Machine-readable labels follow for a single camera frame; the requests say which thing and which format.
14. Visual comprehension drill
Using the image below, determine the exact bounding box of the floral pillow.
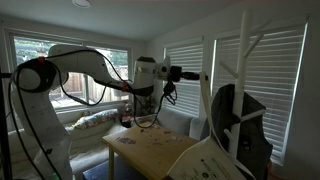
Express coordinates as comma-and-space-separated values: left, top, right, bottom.
71, 108, 121, 131

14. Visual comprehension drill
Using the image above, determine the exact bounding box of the white printed tote bag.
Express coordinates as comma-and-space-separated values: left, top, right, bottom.
166, 70, 258, 180

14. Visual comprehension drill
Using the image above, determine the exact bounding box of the wooden table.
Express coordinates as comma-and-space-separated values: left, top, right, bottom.
101, 121, 201, 180

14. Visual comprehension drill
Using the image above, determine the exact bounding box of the black stand pole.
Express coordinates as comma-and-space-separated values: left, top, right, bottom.
0, 71, 14, 180

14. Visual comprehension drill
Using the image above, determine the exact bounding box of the large glass window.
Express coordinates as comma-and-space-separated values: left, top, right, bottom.
6, 31, 133, 112

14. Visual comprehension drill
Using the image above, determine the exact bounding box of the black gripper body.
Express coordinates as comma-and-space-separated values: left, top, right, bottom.
180, 70, 201, 82

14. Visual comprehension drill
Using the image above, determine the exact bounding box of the round ceiling light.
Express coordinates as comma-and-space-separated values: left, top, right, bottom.
72, 0, 92, 9

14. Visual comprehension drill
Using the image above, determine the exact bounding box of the wide white window blind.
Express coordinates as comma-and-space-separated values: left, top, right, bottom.
211, 25, 308, 165

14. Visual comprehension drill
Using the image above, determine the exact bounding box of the grey sofa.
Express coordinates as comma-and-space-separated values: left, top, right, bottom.
6, 105, 209, 174

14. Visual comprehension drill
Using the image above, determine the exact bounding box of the dark potted plant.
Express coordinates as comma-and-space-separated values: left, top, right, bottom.
141, 95, 158, 116

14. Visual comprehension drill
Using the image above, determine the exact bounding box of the dark grey jacket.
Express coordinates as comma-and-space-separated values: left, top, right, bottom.
209, 83, 274, 180

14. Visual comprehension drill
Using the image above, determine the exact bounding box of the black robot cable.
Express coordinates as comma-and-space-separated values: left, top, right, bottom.
8, 49, 178, 180

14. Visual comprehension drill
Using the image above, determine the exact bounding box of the narrow white window blind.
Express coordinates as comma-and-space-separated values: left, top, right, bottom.
162, 42, 205, 118

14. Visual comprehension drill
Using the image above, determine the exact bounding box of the blue ottoman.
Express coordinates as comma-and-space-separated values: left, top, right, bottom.
82, 156, 171, 180

